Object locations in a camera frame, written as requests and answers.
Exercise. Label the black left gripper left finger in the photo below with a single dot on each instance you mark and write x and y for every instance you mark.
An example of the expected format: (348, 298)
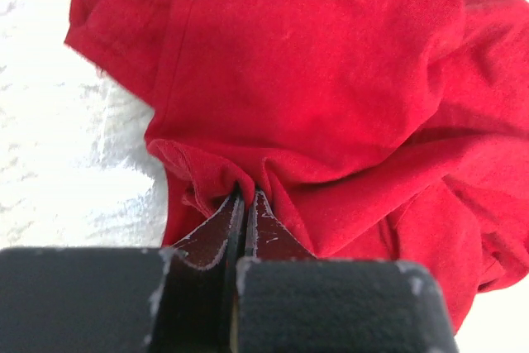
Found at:
(122, 299)

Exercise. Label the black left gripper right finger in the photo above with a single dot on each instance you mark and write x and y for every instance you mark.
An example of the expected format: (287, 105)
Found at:
(290, 301)

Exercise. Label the red t shirt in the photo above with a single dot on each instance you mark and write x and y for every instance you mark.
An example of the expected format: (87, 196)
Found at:
(378, 129)

